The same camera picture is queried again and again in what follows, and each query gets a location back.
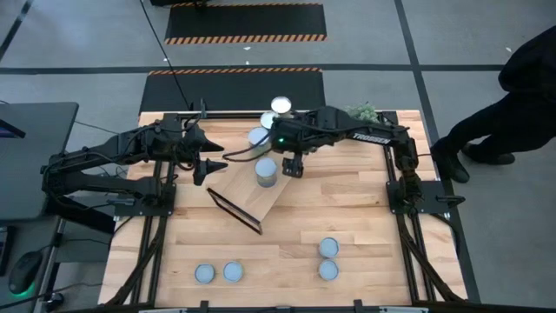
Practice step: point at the wooden shelf with black frame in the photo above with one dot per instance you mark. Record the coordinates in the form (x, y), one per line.
(247, 191)

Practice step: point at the black table edge bracket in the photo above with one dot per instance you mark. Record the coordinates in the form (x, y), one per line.
(204, 306)
(358, 305)

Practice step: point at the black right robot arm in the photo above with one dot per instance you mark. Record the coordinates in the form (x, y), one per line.
(339, 124)

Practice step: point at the black hazard stripe floor mat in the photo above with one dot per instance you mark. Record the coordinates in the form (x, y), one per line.
(243, 19)
(234, 91)

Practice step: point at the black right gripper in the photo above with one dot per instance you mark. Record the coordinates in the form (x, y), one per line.
(295, 137)

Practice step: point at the short blue can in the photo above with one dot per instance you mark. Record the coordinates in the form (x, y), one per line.
(204, 273)

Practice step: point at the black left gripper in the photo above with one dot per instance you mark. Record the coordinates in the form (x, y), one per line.
(184, 148)

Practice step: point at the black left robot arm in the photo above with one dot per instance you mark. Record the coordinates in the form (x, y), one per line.
(87, 154)

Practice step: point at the black computer mouse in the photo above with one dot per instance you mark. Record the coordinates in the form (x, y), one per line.
(25, 271)

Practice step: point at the grey desk leg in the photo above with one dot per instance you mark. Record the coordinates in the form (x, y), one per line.
(54, 261)

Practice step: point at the tall blue label can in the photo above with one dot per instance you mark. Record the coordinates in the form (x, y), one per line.
(267, 119)

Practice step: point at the short green peas can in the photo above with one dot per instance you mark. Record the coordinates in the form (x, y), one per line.
(233, 271)

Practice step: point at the short red white can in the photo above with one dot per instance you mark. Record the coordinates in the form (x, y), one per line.
(328, 270)

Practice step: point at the tall yellow blue can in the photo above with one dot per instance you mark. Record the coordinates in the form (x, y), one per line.
(266, 171)

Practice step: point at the short teal label can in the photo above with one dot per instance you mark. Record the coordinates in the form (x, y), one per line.
(328, 248)

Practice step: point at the green potted plant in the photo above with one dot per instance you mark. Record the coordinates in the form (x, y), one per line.
(367, 114)

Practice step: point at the dark laptop screen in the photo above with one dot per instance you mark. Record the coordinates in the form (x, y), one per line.
(8, 129)

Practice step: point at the person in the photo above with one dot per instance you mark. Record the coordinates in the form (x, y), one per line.
(521, 113)

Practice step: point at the tall green yellow can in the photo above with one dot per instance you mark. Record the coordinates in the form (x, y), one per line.
(281, 105)

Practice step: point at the tall pale yellow can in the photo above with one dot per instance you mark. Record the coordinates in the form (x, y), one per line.
(258, 136)

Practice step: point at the grey desk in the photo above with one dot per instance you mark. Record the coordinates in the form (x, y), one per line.
(39, 161)

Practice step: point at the black aluminium rig frame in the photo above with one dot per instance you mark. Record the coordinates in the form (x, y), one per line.
(226, 115)

